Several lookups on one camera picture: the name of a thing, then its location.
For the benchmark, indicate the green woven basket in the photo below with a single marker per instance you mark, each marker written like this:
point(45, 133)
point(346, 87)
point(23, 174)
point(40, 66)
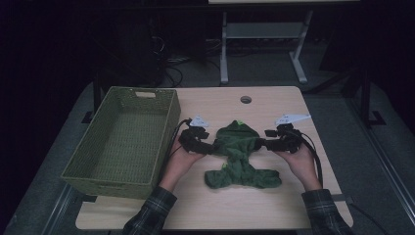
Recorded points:
point(124, 147)

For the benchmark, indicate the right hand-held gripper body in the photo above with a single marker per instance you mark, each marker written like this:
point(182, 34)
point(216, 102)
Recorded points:
point(287, 142)

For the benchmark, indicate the black metal stand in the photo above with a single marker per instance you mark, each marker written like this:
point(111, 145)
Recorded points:
point(367, 98)
point(96, 94)

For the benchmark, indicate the person's left hand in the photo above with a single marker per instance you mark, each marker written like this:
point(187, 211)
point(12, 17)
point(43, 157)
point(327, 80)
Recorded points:
point(177, 166)

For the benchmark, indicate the green pet garment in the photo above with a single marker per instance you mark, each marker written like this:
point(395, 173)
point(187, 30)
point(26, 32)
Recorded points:
point(239, 147)

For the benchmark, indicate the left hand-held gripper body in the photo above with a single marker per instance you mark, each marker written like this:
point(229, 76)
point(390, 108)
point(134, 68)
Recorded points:
point(192, 140)

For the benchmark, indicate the metal floor rail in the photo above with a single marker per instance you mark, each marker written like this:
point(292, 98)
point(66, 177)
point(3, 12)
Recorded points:
point(57, 212)
point(385, 156)

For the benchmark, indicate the grey round table grommet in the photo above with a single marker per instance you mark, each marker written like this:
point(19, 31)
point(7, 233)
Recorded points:
point(245, 100)

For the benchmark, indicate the white metal stand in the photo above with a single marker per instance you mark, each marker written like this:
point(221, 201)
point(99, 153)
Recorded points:
point(264, 31)

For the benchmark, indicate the person's right hand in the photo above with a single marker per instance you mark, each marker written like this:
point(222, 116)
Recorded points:
point(301, 166)

